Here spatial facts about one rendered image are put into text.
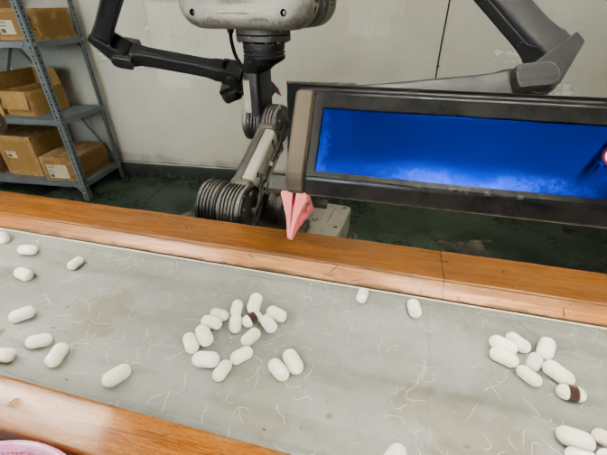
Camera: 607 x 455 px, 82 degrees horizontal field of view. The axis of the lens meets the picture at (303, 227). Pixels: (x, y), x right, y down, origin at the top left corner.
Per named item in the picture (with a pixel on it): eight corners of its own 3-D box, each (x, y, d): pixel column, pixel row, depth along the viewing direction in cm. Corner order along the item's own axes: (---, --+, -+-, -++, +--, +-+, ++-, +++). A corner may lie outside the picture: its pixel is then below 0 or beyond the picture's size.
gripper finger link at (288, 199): (314, 236, 54) (325, 182, 57) (271, 230, 56) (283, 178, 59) (320, 248, 61) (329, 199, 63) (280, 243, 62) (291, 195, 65)
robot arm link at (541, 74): (520, 87, 68) (557, 55, 58) (524, 115, 68) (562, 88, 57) (301, 106, 70) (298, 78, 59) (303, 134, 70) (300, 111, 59)
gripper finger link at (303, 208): (300, 235, 55) (311, 181, 58) (256, 228, 56) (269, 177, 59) (306, 246, 61) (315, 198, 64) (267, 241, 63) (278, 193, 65)
